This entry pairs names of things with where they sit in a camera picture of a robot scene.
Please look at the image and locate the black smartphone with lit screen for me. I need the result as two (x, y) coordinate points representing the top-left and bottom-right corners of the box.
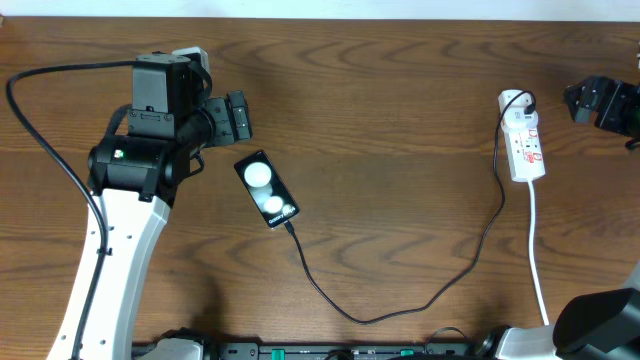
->
(234, 150), (300, 229)

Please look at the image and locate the black charging cable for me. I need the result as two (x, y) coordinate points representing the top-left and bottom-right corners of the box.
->
(283, 90), (538, 326)

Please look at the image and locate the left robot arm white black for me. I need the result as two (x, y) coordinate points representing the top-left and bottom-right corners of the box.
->
(48, 47), (252, 359)

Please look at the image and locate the white USB charger adapter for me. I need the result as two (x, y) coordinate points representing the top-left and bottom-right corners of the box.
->
(505, 94), (539, 130)

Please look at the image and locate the white power strip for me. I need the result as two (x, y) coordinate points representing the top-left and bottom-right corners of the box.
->
(497, 89), (547, 184)

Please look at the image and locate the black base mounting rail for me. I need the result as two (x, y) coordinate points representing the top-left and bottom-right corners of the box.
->
(204, 342), (476, 360)

